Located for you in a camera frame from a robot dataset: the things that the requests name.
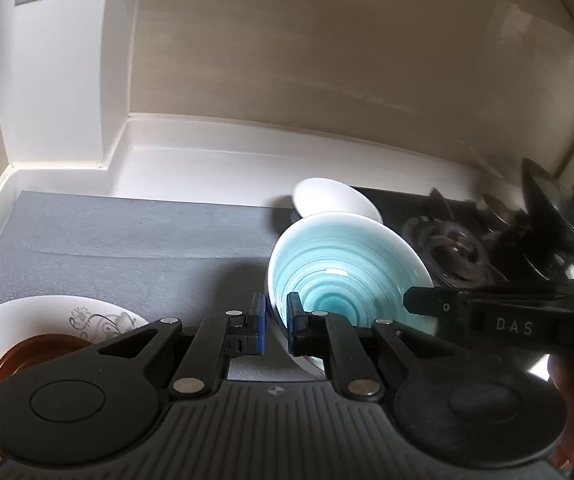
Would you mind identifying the light blue ceramic bowl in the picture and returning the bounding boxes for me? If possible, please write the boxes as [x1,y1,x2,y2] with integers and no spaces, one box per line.
[264,212,440,378]

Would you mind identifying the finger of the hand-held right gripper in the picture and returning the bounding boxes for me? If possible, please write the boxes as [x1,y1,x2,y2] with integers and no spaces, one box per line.
[403,286,472,318]

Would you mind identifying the black pot lid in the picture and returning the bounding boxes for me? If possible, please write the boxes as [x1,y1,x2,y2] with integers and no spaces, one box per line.
[521,157,574,266]

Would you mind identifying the grey dish mat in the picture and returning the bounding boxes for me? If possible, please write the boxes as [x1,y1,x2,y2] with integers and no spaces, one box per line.
[0,190,318,381]

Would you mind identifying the brown round plate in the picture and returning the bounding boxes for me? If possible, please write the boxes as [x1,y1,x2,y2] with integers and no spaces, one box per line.
[0,334,98,461]

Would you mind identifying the small steel pot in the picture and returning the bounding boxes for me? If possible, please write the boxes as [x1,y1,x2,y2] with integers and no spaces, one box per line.
[482,192,520,228]

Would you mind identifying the white floral plate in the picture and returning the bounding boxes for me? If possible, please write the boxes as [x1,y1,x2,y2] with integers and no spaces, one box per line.
[0,296,150,466]

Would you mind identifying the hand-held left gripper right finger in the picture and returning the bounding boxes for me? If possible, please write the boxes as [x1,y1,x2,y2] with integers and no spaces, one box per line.
[286,291,448,400]

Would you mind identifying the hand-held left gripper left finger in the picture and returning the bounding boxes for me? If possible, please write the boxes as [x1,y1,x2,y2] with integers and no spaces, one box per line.
[94,292,269,398]

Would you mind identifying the black glass gas stove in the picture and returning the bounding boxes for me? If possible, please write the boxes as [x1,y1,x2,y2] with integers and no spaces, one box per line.
[352,187,574,301]

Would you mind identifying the white bowl with blue band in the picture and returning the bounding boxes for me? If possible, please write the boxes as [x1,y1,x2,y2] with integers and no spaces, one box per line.
[293,177,384,225]

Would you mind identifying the gas burner with grate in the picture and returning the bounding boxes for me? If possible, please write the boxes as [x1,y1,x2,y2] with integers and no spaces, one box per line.
[402,187,508,286]

